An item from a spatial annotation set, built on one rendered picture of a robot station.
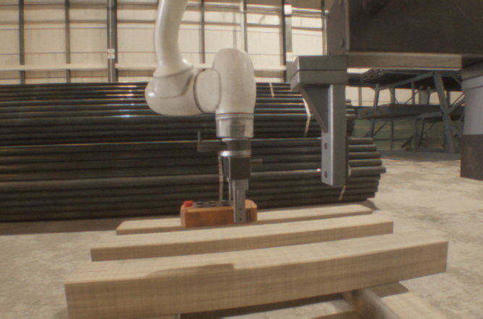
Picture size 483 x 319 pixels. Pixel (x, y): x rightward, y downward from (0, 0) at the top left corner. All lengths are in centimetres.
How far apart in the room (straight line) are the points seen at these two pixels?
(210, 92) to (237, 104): 7
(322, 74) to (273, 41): 991
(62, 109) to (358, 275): 190
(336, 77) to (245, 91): 39
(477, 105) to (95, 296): 72
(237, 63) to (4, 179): 172
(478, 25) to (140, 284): 67
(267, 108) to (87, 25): 915
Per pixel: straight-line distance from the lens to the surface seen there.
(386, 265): 81
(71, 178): 183
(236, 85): 58
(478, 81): 29
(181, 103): 63
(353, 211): 114
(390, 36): 23
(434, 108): 793
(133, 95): 233
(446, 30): 26
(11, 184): 199
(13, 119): 214
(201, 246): 82
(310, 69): 21
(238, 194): 56
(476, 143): 29
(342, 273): 74
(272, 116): 184
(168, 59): 64
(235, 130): 57
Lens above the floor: 50
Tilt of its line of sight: 4 degrees down
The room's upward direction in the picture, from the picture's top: 1 degrees counter-clockwise
